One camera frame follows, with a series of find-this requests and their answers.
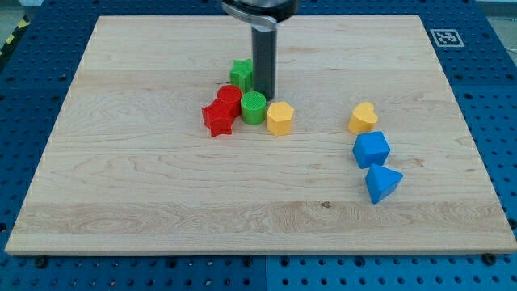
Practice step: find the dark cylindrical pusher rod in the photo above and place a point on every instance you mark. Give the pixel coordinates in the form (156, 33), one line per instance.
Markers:
(264, 60)

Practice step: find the yellow hexagon block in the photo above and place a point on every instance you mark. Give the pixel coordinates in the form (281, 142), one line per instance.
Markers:
(279, 118)

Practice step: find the yellow heart block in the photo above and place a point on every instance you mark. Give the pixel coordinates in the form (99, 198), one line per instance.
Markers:
(363, 118)

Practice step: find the green star block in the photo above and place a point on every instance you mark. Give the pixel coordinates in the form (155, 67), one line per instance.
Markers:
(241, 74)

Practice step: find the red cylinder block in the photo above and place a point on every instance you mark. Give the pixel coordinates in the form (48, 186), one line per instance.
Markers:
(231, 96)

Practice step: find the green cylinder block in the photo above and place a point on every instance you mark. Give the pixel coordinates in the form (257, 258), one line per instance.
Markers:
(253, 107)

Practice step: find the red star block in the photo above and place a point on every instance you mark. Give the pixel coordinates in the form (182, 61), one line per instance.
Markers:
(217, 118)

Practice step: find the blue cube block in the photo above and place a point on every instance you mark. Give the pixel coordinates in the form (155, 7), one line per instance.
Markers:
(371, 148)

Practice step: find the white fiducial marker tag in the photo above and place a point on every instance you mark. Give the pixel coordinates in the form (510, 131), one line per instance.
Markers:
(447, 38)

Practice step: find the blue triangle block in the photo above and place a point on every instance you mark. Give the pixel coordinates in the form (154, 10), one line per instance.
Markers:
(381, 182)

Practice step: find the light wooden board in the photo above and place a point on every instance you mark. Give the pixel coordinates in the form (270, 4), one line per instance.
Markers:
(130, 168)

